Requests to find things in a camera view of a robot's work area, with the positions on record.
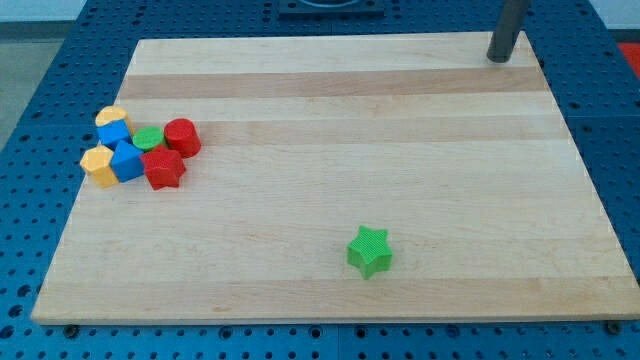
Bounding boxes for green cylinder block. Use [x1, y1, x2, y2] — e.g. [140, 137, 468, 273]
[132, 126, 166, 152]

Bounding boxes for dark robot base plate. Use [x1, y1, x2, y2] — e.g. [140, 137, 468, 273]
[276, 0, 385, 20]

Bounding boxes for wooden board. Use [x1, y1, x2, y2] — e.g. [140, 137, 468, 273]
[32, 32, 639, 325]

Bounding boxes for dark grey cylindrical robot stick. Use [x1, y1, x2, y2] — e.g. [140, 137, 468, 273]
[486, 0, 531, 63]

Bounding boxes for blue triangle block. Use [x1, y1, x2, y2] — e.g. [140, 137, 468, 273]
[110, 141, 144, 183]

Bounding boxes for yellow hexagon block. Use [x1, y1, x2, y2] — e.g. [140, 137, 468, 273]
[80, 145, 119, 188]

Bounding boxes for blue cube block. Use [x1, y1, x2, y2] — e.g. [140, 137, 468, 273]
[97, 119, 132, 150]

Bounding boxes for red star block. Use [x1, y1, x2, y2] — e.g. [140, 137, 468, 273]
[140, 145, 186, 191]

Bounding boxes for red cylinder block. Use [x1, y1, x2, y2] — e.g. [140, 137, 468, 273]
[164, 118, 201, 158]

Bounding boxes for yellow heart block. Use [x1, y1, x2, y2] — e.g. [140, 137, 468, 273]
[95, 105, 135, 135]

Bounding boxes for green star block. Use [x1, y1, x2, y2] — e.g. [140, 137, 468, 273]
[347, 225, 394, 280]

